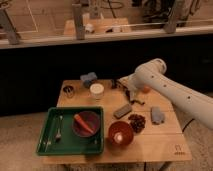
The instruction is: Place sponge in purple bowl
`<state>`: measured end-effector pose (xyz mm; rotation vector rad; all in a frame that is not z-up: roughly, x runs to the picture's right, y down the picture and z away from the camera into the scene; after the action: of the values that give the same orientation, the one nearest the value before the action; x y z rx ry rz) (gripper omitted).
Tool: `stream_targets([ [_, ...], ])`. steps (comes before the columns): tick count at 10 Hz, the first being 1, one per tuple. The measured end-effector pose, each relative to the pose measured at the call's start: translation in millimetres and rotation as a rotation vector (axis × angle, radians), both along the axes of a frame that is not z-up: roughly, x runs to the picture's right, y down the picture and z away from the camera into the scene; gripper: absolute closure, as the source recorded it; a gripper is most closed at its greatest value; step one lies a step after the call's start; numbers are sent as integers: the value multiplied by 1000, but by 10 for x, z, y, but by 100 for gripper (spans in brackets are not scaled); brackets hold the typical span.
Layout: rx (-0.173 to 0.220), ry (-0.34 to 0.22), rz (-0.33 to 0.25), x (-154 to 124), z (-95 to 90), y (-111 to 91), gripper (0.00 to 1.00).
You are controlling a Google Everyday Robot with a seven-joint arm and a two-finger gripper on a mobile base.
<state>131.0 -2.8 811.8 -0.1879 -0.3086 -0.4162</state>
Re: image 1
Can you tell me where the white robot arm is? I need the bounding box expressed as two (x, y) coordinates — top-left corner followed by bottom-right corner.
(119, 58), (213, 130)

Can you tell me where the black handled tool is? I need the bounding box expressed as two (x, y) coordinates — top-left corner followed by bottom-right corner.
(111, 79), (145, 105)

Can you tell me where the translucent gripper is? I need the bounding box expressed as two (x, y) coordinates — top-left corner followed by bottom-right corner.
(118, 76), (134, 91)

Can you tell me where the orange fruit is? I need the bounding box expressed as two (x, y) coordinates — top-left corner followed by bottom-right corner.
(142, 86), (151, 93)

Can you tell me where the small metal cup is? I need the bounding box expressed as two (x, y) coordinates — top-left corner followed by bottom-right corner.
(63, 85), (74, 98)

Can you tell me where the left grey metal post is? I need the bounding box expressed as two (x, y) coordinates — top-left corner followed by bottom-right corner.
(0, 9), (20, 45)

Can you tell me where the white egg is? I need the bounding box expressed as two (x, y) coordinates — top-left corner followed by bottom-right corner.
(114, 132), (123, 143)

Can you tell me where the grey rectangular block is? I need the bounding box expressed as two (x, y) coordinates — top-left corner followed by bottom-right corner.
(113, 104), (132, 119)

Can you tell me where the middle grey metal post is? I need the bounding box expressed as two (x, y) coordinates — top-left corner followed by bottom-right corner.
(72, 4), (85, 40)

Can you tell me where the white cup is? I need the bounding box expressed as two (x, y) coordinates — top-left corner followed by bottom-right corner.
(90, 83), (104, 100)

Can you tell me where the purple bowl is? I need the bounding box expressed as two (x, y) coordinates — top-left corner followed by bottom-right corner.
(72, 111), (101, 137)

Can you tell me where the grey metal post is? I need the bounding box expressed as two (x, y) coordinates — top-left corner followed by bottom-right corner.
(0, 9), (20, 45)
(164, 0), (185, 34)
(72, 4), (85, 40)

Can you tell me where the right grey metal post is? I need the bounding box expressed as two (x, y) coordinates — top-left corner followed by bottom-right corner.
(164, 0), (185, 34)

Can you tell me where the red bowl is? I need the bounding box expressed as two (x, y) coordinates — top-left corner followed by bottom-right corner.
(108, 121), (134, 147)

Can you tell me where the black cable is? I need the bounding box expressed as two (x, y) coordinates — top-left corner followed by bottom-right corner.
(181, 118), (195, 133)

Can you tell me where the blue grey cloth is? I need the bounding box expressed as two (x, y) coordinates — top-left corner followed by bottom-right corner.
(151, 106), (165, 125)

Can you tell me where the green plastic tray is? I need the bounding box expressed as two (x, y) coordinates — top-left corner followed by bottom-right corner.
(37, 106), (104, 156)

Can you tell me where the orange carrot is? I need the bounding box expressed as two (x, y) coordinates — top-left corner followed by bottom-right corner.
(74, 114), (94, 134)

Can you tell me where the wooden background table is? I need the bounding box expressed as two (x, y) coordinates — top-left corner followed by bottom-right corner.
(64, 18), (131, 36)

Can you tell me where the dark grape bunch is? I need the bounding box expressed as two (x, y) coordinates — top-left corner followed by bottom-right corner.
(128, 114), (146, 133)

